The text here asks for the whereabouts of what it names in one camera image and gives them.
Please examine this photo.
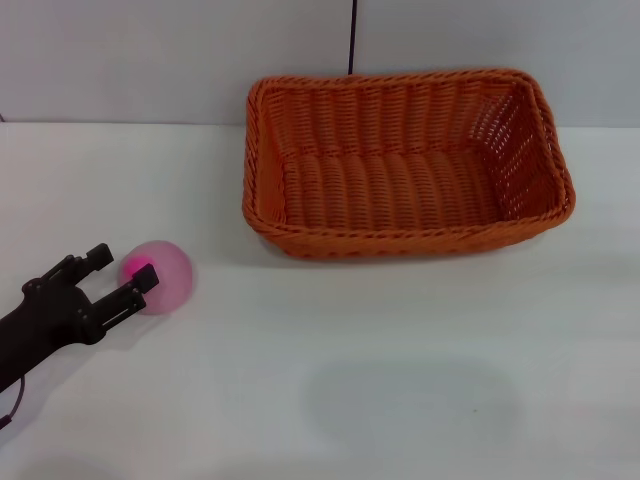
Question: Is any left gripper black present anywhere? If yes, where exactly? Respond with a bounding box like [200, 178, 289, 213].
[20, 242, 161, 347]

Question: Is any pink ball with magenta mark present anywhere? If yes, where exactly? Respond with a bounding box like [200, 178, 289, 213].
[118, 239, 194, 316]

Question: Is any orange woven plastic basket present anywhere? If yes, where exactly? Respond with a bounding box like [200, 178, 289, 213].
[241, 66, 576, 261]

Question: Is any thin dark arm cable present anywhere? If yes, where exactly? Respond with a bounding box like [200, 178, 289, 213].
[0, 375, 27, 429]

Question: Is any black vertical wall cable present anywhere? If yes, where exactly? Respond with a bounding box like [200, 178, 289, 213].
[346, 0, 359, 77]

